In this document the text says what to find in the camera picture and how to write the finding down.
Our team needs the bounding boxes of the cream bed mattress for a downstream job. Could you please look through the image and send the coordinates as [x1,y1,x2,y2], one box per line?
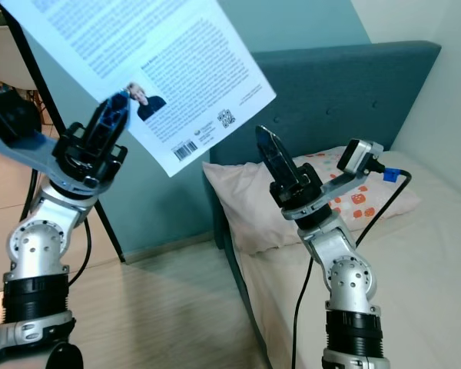
[223,148,461,369]

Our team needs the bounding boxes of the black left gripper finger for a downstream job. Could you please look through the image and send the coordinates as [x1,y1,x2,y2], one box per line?
[87,91,133,148]

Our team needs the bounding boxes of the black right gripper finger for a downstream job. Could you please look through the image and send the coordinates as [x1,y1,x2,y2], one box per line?
[267,128,302,185]
[254,125,285,184]

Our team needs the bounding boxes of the teal upholstered headboard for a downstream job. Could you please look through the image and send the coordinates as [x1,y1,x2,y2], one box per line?
[206,41,442,254]

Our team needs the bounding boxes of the pink dotted pillow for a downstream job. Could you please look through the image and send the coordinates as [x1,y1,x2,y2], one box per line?
[201,145,422,257]

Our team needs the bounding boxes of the white chair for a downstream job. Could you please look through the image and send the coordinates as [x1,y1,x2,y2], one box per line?
[0,25,41,101]

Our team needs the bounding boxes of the white paperback book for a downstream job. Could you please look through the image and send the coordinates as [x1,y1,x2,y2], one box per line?
[0,0,278,184]

